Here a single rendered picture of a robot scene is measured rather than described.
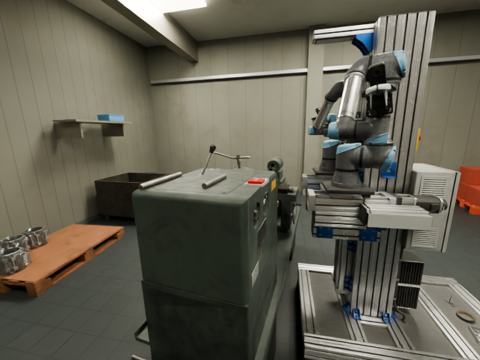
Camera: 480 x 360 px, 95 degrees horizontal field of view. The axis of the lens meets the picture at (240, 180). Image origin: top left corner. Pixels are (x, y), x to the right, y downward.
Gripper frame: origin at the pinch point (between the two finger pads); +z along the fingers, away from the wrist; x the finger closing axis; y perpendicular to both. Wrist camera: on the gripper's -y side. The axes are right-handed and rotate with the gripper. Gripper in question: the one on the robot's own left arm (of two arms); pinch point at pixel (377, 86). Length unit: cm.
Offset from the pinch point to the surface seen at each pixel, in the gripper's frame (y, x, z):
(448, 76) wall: -68, -100, -517
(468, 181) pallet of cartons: 127, -119, -478
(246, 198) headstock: 28.0, 36.6, 17.0
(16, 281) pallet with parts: 106, 289, 40
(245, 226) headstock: 37, 38, 18
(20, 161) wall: -9, 387, -4
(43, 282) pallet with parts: 113, 275, 25
